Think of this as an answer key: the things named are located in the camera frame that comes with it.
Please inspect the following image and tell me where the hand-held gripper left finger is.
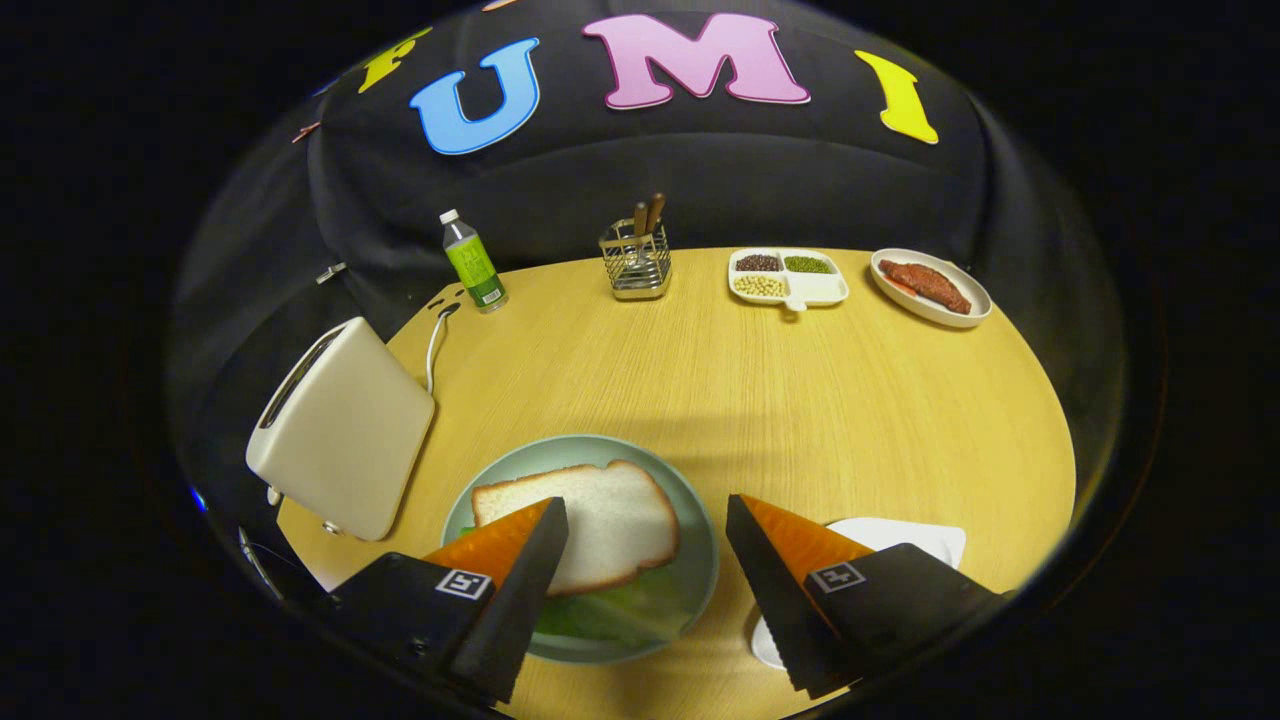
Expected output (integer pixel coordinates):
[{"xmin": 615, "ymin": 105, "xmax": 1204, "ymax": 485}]
[{"xmin": 320, "ymin": 495, "xmax": 571, "ymax": 704}]

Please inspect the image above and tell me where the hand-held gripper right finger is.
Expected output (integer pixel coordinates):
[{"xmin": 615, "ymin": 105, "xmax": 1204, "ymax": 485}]
[{"xmin": 725, "ymin": 493, "xmax": 1006, "ymax": 701}]

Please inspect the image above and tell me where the green lettuce leaf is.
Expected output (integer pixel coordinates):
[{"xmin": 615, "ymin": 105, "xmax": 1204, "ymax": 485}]
[{"xmin": 460, "ymin": 525, "xmax": 701, "ymax": 646}]

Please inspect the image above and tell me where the plain white bread slice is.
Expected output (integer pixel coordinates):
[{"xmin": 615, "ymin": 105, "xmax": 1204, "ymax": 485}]
[{"xmin": 470, "ymin": 459, "xmax": 681, "ymax": 597}]

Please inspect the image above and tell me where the pale green round plate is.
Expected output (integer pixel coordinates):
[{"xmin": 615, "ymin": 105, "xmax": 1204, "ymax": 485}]
[{"xmin": 441, "ymin": 434, "xmax": 720, "ymax": 665}]

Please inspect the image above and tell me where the white square plate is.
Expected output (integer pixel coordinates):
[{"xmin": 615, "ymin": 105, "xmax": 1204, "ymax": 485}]
[{"xmin": 750, "ymin": 516, "xmax": 968, "ymax": 671}]

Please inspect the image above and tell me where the white toaster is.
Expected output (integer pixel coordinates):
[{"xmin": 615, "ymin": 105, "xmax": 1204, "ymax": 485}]
[{"xmin": 245, "ymin": 316, "xmax": 437, "ymax": 543}]

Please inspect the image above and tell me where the white divided bean dish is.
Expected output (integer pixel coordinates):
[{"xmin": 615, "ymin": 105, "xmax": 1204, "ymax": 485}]
[{"xmin": 727, "ymin": 247, "xmax": 850, "ymax": 313}]

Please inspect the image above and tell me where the white oval plate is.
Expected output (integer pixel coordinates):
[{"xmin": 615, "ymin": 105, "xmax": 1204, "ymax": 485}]
[{"xmin": 870, "ymin": 248, "xmax": 994, "ymax": 329}]

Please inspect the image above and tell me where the green label drink bottle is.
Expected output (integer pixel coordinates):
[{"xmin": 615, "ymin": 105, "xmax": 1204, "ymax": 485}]
[{"xmin": 439, "ymin": 208, "xmax": 509, "ymax": 315}]

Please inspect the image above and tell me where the brown steak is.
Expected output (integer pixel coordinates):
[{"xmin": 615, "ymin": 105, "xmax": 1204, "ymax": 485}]
[{"xmin": 880, "ymin": 259, "xmax": 972, "ymax": 316}]

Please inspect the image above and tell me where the black backdrop cloth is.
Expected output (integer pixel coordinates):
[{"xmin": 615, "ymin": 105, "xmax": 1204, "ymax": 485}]
[{"xmin": 170, "ymin": 0, "xmax": 1126, "ymax": 521}]

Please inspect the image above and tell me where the white toaster cable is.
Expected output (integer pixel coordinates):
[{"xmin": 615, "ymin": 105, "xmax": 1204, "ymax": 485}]
[{"xmin": 424, "ymin": 303, "xmax": 461, "ymax": 395}]

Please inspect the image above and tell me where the metal wire utensil holder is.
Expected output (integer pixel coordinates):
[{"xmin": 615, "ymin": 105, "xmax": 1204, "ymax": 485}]
[{"xmin": 598, "ymin": 220, "xmax": 673, "ymax": 302}]

